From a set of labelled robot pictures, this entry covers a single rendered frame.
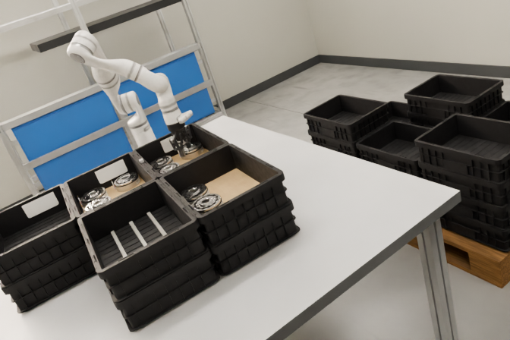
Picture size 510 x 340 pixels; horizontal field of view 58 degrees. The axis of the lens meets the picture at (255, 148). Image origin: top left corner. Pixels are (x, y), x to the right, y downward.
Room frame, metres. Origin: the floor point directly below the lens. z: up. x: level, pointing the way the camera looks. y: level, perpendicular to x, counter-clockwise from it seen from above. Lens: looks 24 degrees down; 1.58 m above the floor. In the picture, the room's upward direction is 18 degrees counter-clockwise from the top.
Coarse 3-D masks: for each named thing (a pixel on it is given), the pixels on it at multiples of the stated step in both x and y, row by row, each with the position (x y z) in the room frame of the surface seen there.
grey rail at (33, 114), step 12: (192, 48) 3.93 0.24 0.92; (156, 60) 3.80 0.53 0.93; (168, 60) 3.83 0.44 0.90; (96, 84) 3.60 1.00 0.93; (72, 96) 3.48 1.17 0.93; (84, 96) 3.51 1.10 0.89; (36, 108) 3.45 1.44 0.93; (48, 108) 3.39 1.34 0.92; (12, 120) 3.30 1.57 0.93; (24, 120) 3.32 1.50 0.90; (0, 132) 3.24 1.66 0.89
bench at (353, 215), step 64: (256, 128) 2.27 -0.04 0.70; (320, 192) 1.46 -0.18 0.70; (384, 192) 1.33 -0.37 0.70; (448, 192) 1.22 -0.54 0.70; (320, 256) 1.11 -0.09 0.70; (384, 256) 1.05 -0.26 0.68; (0, 320) 1.31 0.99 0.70; (64, 320) 1.20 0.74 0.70; (192, 320) 1.02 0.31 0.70; (256, 320) 0.94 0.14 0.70; (448, 320) 1.21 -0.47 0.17
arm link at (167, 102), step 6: (168, 84) 1.88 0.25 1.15; (168, 90) 1.87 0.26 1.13; (162, 96) 1.85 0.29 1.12; (168, 96) 1.84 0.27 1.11; (162, 102) 1.82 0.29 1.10; (168, 102) 1.82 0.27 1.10; (174, 102) 1.84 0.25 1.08; (162, 108) 1.83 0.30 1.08; (168, 108) 1.82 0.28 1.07; (174, 108) 1.83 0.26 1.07
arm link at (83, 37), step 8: (80, 32) 1.85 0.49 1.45; (88, 32) 1.86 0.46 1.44; (72, 40) 1.83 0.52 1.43; (80, 40) 1.82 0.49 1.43; (88, 40) 1.83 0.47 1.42; (96, 40) 1.86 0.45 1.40; (96, 48) 1.87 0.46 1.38; (96, 56) 1.91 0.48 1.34; (104, 56) 1.92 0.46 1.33; (96, 72) 1.93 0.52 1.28; (104, 72) 1.93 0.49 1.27; (96, 80) 1.95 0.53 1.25; (104, 80) 1.93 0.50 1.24
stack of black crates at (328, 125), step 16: (336, 96) 2.63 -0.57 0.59; (352, 96) 2.55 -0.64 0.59; (320, 112) 2.57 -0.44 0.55; (336, 112) 2.62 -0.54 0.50; (352, 112) 2.56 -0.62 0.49; (368, 112) 2.44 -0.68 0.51; (384, 112) 2.29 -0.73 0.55; (320, 128) 2.40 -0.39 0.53; (336, 128) 2.28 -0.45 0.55; (352, 128) 2.19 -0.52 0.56; (368, 128) 2.24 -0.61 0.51; (320, 144) 2.45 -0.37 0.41; (336, 144) 2.32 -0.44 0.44; (352, 144) 2.18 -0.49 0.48
